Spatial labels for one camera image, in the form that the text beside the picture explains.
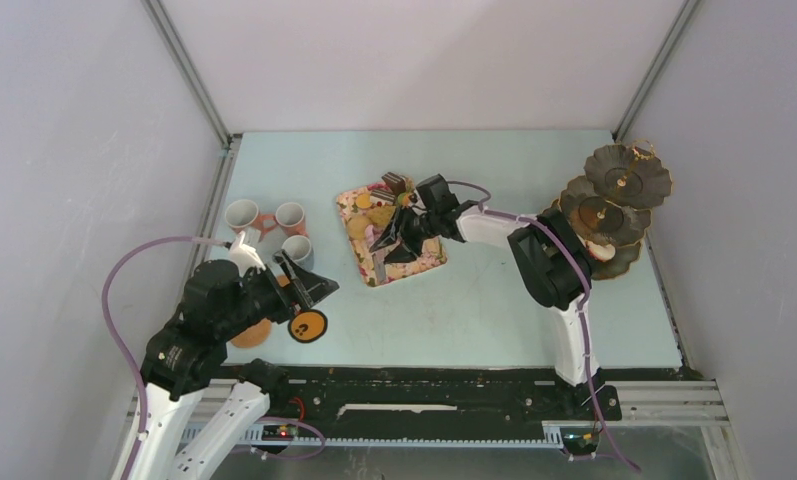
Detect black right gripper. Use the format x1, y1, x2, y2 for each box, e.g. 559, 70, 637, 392
370, 206, 440, 266

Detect floral rectangular tray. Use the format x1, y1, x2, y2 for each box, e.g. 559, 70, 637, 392
336, 172, 448, 287

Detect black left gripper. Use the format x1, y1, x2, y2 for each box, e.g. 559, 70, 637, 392
219, 247, 339, 337

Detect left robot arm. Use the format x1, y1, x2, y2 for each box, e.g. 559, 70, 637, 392
120, 251, 339, 479

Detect white donut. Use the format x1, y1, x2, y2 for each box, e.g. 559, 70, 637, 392
584, 240, 616, 262

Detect small pink cup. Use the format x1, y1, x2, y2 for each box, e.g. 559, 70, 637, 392
274, 202, 307, 237

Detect orange question mark coaster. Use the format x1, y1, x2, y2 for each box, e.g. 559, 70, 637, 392
287, 310, 328, 344

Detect blue grey mug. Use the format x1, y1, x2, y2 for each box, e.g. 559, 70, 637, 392
281, 235, 314, 270

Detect pink handled metal tongs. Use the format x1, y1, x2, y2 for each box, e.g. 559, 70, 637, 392
366, 225, 387, 286

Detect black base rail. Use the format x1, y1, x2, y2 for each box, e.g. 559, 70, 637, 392
269, 365, 622, 443

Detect chocolate cake piece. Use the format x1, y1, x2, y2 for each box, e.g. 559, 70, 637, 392
381, 172, 408, 196

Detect tan round cookie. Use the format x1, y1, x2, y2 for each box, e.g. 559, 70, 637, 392
346, 215, 372, 241

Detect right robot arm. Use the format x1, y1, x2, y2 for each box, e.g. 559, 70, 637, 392
370, 175, 606, 424

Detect small yellow cookie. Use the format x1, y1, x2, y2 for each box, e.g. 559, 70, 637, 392
354, 192, 372, 210

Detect three tier black cake stand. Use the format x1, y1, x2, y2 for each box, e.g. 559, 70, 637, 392
545, 139, 673, 280

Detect pink mug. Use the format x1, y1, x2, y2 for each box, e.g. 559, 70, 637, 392
224, 199, 278, 248

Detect lower wooden round coaster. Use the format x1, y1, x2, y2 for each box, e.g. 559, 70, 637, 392
230, 319, 272, 349

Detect striped chocolate cake slice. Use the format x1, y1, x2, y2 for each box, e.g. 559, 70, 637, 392
369, 188, 397, 206

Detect brown oval cookie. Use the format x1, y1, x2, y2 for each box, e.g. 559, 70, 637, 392
365, 205, 397, 229

